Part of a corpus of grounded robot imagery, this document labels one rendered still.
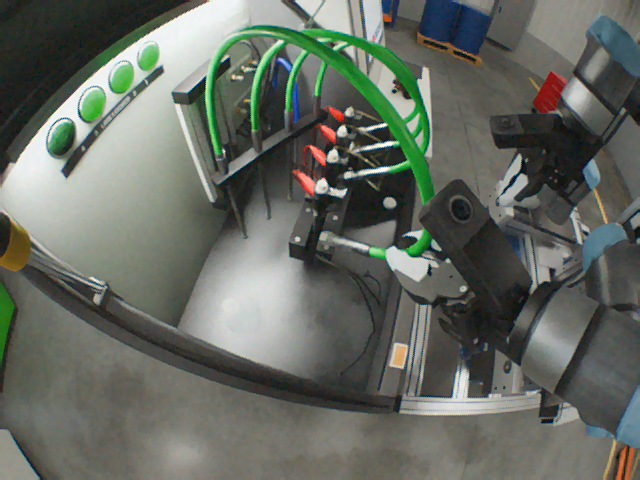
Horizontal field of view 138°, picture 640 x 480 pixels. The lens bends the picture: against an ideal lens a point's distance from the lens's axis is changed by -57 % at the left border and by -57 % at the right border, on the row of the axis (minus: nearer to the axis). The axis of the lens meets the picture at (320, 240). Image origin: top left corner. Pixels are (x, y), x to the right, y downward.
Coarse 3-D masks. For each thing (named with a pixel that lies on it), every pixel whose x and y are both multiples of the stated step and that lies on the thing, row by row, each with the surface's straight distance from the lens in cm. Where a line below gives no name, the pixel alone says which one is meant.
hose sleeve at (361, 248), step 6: (330, 234) 43; (330, 240) 42; (336, 240) 41; (342, 240) 41; (348, 240) 40; (354, 240) 40; (336, 246) 42; (342, 246) 41; (348, 246) 40; (354, 246) 39; (360, 246) 38; (366, 246) 38; (372, 246) 38; (354, 252) 40; (360, 252) 38; (366, 252) 38
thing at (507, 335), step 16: (432, 272) 28; (448, 272) 26; (432, 288) 25; (448, 288) 25; (464, 288) 24; (544, 288) 23; (560, 288) 25; (448, 304) 24; (464, 304) 24; (480, 304) 25; (528, 304) 22; (464, 320) 25; (480, 320) 27; (496, 320) 25; (512, 320) 24; (528, 320) 21; (464, 336) 28; (480, 336) 30; (496, 336) 27; (512, 336) 22; (512, 352) 23
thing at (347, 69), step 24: (312, 48) 25; (216, 72) 40; (360, 72) 23; (384, 96) 23; (216, 120) 48; (384, 120) 23; (216, 144) 51; (408, 144) 23; (432, 192) 25; (432, 240) 30
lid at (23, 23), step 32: (0, 0) 22; (32, 0) 22; (64, 0) 26; (96, 0) 32; (128, 0) 40; (0, 32) 22; (32, 32) 26; (64, 32) 32; (96, 32) 41; (0, 64) 26; (32, 64) 32; (0, 96) 31; (0, 128) 37
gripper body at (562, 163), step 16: (560, 112) 38; (576, 128) 37; (576, 144) 42; (592, 144) 42; (528, 160) 42; (544, 160) 39; (560, 160) 39; (576, 160) 43; (560, 176) 43; (576, 176) 42; (560, 192) 44
